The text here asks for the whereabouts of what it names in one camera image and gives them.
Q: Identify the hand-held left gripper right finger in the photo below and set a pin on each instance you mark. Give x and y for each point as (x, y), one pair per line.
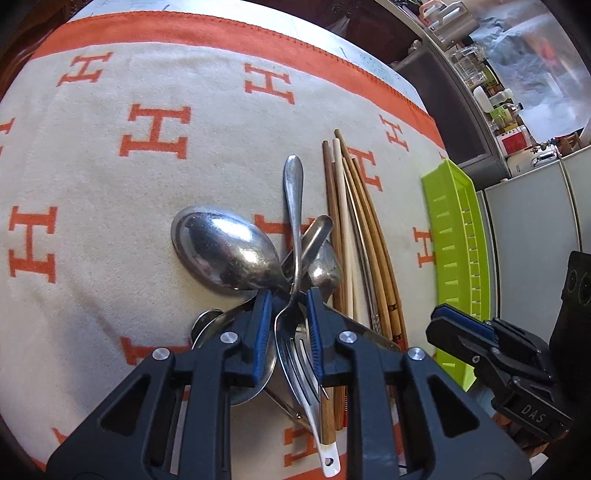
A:
(315, 341)

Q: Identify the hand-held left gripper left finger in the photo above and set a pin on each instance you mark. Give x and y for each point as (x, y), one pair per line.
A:
(261, 341)

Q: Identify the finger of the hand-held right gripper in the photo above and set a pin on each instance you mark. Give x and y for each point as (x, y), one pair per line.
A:
(461, 318)
(455, 344)

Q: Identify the green plastic utensil tray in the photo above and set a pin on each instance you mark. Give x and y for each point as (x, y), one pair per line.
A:
(455, 240)

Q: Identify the large metal spoon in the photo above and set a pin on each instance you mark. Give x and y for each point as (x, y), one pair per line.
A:
(221, 249)

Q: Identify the white ceramic spoon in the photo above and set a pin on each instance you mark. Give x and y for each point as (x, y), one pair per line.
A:
(322, 453)

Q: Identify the light bamboo chopstick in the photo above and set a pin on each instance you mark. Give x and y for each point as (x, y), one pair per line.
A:
(371, 240)
(379, 240)

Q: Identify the metal fork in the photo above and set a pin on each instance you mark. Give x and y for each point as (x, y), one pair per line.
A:
(292, 207)

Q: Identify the dark brown wooden chopstick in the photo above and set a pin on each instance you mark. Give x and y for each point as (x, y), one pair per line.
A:
(333, 194)
(328, 194)

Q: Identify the grey refrigerator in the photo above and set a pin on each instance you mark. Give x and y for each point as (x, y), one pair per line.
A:
(531, 221)

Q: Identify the white orange printed blanket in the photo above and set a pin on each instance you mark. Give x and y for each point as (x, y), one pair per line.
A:
(138, 258)

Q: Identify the red label box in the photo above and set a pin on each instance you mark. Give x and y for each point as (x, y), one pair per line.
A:
(515, 142)

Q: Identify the green label bottle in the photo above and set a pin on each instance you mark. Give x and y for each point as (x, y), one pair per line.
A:
(503, 117)

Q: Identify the grey metal cabinet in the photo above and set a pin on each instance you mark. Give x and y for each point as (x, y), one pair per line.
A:
(443, 101)

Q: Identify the white bottle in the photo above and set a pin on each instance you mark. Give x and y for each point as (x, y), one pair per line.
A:
(485, 98)

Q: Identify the clear plastic container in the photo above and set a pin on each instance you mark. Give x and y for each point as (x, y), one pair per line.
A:
(466, 64)

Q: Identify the translucent plastic sheet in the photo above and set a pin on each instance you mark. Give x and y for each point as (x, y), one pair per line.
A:
(531, 60)

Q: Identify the white kitchen appliance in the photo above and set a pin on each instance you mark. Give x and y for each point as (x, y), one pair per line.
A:
(450, 23)

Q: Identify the dark wooden kitchen cabinets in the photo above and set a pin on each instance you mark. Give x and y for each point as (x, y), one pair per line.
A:
(378, 27)

